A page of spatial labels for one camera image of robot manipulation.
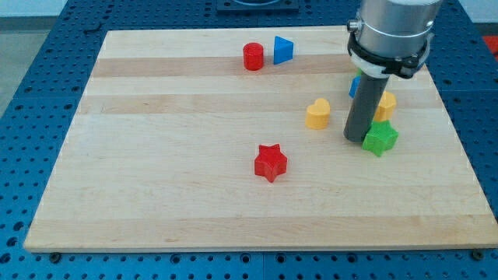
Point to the blue triangle block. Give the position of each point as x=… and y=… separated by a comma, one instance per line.
x=283, y=50

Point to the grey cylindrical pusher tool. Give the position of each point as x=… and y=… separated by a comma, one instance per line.
x=364, y=105

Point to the wooden board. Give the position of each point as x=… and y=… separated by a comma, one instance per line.
x=159, y=156

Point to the green star block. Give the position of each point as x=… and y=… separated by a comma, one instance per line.
x=380, y=138

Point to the yellow hexagon block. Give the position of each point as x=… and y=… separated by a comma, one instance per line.
x=385, y=107

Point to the red star block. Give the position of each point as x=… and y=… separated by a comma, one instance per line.
x=270, y=162

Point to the yellow heart block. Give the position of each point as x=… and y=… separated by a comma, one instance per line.
x=317, y=114

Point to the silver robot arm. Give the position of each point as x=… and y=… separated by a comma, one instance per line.
x=391, y=37

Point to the red cylinder block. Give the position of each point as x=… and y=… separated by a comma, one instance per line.
x=253, y=56

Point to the blue block behind tool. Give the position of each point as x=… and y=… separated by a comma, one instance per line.
x=354, y=85

